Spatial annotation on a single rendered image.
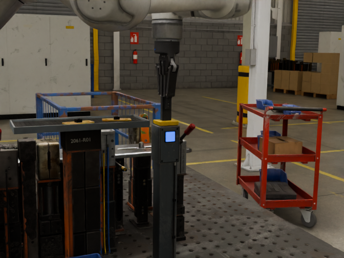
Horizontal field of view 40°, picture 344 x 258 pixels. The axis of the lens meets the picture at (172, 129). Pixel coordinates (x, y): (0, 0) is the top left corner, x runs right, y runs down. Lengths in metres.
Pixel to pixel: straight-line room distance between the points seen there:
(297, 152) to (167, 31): 2.53
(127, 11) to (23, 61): 8.73
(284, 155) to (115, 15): 2.96
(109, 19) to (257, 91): 4.74
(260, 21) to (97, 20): 4.73
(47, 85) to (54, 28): 1.11
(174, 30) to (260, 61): 4.14
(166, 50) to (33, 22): 8.24
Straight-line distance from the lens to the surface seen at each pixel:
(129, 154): 1.66
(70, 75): 9.66
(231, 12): 1.34
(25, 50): 9.52
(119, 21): 0.81
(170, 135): 1.39
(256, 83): 5.46
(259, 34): 5.46
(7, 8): 0.88
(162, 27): 1.37
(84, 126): 1.28
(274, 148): 3.66
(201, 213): 1.97
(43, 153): 1.48
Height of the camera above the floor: 1.36
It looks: 10 degrees down
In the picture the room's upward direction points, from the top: 1 degrees clockwise
